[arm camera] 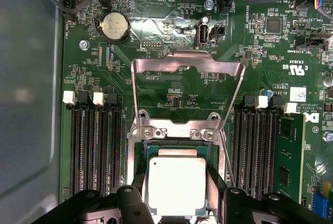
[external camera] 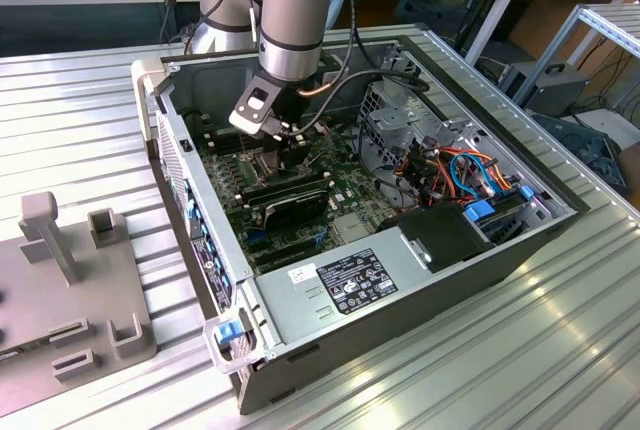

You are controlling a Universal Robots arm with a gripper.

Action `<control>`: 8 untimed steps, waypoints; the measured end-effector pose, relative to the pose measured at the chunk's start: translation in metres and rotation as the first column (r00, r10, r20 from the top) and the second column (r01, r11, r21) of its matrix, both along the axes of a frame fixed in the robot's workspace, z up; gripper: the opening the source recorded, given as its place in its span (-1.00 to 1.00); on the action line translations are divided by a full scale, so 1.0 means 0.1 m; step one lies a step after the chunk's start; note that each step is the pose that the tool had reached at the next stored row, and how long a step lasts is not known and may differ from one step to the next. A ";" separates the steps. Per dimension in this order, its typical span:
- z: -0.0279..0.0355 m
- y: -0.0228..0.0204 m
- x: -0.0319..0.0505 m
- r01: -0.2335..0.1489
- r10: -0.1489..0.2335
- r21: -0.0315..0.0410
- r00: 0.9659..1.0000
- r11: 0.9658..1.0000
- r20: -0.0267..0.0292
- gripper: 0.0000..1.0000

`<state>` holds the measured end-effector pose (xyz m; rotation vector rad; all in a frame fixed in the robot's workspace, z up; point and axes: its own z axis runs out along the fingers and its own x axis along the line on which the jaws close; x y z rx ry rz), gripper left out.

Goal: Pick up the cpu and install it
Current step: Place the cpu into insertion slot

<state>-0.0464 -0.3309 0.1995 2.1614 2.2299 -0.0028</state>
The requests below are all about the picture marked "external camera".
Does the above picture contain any metal socket cover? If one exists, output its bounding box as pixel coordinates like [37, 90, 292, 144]
[302, 120, 335, 167]

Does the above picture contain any CPU socket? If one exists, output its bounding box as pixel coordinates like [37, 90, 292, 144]
[238, 143, 281, 189]

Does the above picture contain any black RAM slot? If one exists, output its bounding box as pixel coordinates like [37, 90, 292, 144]
[213, 136, 269, 154]
[206, 130, 251, 145]

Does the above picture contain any white clipped RAM slot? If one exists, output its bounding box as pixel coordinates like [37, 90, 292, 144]
[202, 127, 245, 141]
[209, 133, 259, 150]

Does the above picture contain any green RAM stick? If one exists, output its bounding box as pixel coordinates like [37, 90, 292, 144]
[0, 339, 54, 364]
[240, 173, 335, 204]

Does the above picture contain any green motherboard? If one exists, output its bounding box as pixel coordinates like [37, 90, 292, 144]
[192, 114, 401, 276]

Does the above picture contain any silver drive cage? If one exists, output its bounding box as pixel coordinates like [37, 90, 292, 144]
[357, 42, 484, 171]

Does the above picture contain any graphics card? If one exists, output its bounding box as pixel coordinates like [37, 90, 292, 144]
[259, 188, 332, 232]

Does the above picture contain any silver finned heatsink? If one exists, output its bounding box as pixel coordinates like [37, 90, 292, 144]
[333, 213, 374, 245]

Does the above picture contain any black expansion slot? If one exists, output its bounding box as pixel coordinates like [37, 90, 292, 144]
[257, 249, 324, 272]
[248, 238, 321, 260]

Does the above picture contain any black plastic shroud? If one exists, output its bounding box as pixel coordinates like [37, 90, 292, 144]
[375, 201, 497, 275]

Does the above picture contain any grey power supply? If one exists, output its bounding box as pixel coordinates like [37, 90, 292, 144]
[252, 227, 436, 349]

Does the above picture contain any blue case latch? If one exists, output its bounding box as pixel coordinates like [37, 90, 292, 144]
[211, 321, 237, 347]

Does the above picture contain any open PC case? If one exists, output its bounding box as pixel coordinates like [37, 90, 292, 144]
[130, 32, 594, 416]

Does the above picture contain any dark teal panel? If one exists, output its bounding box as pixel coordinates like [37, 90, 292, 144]
[529, 112, 629, 197]

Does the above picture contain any grey parts rack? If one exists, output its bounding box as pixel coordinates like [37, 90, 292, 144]
[0, 191, 159, 421]

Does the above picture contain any brown sleeved black cable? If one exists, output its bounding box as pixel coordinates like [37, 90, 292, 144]
[298, 83, 351, 99]

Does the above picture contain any black camera cable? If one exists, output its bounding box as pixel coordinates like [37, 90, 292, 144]
[287, 0, 432, 139]

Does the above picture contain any red orange wire bundle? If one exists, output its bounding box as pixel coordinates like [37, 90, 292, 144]
[394, 145, 454, 194]

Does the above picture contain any blue wire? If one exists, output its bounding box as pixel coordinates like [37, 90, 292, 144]
[447, 153, 474, 198]
[469, 151, 517, 194]

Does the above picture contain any black box with handle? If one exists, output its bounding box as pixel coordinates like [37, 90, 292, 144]
[497, 60, 594, 119]

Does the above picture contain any aluminium frame shelf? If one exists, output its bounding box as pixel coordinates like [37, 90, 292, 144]
[512, 2, 640, 116]

